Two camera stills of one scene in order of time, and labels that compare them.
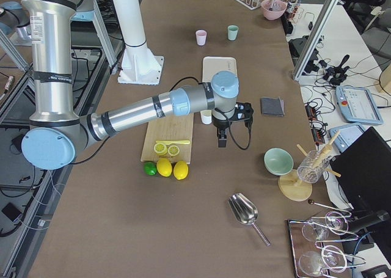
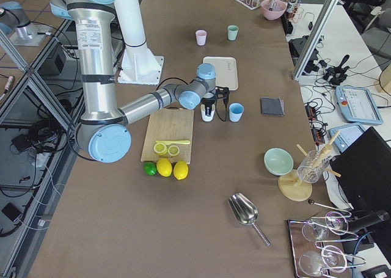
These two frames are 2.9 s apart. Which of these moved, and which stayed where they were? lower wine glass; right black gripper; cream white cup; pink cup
Moved: right black gripper
Stayed: lower wine glass; pink cup; cream white cup
